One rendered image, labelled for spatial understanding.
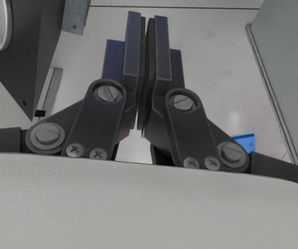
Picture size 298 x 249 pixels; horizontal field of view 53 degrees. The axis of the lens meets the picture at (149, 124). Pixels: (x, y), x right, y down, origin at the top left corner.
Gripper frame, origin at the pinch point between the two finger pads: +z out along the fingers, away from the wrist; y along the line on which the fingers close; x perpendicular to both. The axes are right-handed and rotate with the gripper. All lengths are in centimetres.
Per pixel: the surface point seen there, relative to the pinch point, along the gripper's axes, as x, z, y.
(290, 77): -64, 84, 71
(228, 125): -165, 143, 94
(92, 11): -84, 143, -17
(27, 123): -128, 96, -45
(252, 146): -186, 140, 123
